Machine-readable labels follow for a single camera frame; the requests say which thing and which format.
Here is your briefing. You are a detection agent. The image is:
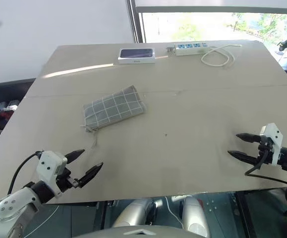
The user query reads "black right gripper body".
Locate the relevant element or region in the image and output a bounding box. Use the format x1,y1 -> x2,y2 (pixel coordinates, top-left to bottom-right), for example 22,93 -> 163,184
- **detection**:
257,134 -> 275,165

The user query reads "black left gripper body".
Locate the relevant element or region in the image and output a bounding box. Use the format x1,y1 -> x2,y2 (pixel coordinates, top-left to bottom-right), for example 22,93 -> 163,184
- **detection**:
56,168 -> 81,193

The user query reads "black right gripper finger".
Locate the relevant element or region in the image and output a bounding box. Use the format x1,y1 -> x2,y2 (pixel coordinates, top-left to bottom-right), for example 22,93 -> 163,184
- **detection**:
235,133 -> 261,144
227,150 -> 259,166

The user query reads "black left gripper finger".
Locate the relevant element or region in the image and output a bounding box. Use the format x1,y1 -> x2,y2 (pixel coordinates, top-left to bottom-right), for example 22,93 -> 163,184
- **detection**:
65,148 -> 86,164
77,162 -> 104,188

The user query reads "grey checked cloth pouch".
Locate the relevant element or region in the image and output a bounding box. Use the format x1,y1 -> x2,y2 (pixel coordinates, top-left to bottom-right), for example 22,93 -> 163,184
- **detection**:
80,85 -> 148,149

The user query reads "silver left robot leg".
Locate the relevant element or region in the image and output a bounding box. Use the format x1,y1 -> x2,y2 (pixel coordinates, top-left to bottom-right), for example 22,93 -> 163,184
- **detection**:
112,197 -> 159,229

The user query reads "silver robot leg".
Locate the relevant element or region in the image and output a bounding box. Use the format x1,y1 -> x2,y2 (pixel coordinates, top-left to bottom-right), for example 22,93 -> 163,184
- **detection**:
112,197 -> 159,229
181,196 -> 211,238

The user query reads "silver robot torso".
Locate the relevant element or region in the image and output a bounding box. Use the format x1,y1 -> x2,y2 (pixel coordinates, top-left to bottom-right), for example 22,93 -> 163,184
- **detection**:
73,225 -> 196,238

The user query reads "silver right robot leg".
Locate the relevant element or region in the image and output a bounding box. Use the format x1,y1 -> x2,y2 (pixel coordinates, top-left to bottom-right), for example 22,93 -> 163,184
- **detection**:
181,196 -> 211,238

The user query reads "red and white clutter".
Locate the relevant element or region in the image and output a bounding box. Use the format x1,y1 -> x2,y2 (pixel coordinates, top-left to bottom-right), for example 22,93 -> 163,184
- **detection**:
0,99 -> 19,120

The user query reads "black side shelf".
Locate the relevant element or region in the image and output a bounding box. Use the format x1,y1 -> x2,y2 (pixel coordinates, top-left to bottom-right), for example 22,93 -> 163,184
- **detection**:
0,77 -> 37,160

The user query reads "small black device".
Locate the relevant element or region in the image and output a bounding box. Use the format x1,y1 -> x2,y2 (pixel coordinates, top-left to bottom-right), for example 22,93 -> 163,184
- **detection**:
276,39 -> 287,52

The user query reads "white power strip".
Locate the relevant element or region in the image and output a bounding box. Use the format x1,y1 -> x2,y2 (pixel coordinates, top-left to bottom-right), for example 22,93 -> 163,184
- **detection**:
174,42 -> 210,56

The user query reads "white phone box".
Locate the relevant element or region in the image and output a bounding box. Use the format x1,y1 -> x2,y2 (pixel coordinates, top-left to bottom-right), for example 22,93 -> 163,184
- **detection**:
117,48 -> 157,65

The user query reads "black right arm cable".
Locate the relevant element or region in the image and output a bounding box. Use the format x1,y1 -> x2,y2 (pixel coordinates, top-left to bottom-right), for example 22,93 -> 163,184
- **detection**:
244,146 -> 287,206

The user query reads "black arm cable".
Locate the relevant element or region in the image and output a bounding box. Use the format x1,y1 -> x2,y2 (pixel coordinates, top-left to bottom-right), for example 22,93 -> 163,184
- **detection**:
7,150 -> 44,195
244,146 -> 287,206

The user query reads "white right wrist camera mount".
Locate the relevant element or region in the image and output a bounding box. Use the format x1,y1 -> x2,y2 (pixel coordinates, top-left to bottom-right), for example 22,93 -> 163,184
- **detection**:
260,122 -> 283,166

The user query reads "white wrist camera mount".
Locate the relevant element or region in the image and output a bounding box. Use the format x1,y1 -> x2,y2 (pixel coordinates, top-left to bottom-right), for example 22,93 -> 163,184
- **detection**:
36,150 -> 68,198
260,122 -> 283,166

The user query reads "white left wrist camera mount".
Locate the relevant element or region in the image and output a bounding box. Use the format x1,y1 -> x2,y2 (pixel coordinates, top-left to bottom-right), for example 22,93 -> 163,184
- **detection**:
36,150 -> 68,198

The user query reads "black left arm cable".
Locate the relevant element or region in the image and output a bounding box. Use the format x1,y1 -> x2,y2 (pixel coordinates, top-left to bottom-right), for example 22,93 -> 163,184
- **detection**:
7,150 -> 44,195

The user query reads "thin white cable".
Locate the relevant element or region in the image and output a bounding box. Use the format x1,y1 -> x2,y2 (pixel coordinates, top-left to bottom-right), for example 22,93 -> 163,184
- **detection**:
165,196 -> 185,229

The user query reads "dark window frame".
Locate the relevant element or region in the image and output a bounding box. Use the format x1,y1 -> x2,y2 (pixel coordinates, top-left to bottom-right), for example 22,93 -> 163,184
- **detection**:
126,0 -> 287,43

